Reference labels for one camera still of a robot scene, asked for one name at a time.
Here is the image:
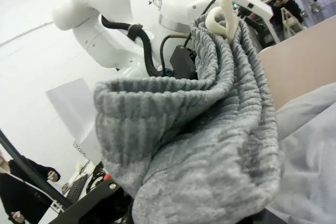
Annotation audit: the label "white board panel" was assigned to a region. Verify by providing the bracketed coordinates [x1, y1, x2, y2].
[46, 78, 106, 144]

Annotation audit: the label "white step stool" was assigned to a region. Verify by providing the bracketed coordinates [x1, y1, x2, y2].
[279, 6, 307, 38]

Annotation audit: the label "person in black clothes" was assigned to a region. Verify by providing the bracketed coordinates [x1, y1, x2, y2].
[0, 150, 61, 224]

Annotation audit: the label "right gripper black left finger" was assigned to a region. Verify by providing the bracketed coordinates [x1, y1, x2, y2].
[51, 179, 132, 224]

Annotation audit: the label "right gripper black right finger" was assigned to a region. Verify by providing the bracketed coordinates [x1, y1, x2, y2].
[244, 205, 288, 224]

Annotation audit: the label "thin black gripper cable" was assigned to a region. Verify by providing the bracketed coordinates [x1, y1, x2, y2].
[159, 33, 194, 71]

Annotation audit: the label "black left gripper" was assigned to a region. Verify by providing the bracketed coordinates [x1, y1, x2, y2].
[169, 45, 198, 80]

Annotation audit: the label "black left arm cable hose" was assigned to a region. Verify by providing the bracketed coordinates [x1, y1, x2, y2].
[101, 15, 165, 77]

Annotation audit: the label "grey training pants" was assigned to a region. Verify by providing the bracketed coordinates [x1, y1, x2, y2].
[93, 13, 336, 224]

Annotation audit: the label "black pole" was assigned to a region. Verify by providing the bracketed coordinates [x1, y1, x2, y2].
[0, 128, 75, 209]

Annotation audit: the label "black keyboard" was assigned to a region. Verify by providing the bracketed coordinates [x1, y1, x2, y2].
[65, 173, 89, 199]

